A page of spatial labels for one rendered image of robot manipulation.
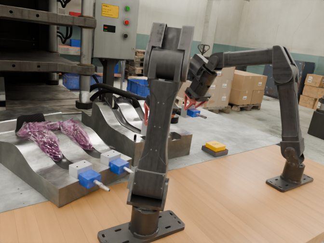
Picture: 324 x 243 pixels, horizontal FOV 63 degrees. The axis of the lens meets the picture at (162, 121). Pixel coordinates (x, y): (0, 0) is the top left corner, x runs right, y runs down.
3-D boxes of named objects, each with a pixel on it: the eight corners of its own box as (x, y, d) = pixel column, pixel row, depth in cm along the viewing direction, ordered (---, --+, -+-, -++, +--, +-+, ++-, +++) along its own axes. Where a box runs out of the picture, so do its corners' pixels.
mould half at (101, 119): (189, 155, 105) (194, 123, 101) (133, 167, 90) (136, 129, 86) (128, 117, 143) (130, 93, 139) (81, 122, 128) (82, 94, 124)
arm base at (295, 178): (269, 161, 89) (288, 171, 83) (302, 154, 100) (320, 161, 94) (264, 182, 91) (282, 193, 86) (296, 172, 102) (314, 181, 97)
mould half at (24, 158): (130, 173, 86) (133, 142, 82) (59, 208, 65) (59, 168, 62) (45, 129, 113) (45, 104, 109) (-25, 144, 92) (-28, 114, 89)
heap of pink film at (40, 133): (99, 148, 88) (100, 126, 85) (49, 164, 74) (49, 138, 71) (54, 126, 102) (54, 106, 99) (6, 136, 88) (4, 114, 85)
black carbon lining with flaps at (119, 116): (170, 135, 104) (173, 112, 102) (135, 140, 95) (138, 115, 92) (128, 111, 130) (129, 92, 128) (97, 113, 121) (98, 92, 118)
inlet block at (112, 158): (142, 181, 77) (144, 164, 75) (131, 187, 73) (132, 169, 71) (112, 165, 84) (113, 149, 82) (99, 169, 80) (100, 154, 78)
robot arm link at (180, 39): (165, 47, 83) (150, 13, 53) (194, 50, 82) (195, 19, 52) (159, 86, 84) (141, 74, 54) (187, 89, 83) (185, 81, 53)
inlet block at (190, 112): (209, 123, 112) (210, 111, 111) (200, 124, 109) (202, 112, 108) (188, 114, 122) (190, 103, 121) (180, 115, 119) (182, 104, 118)
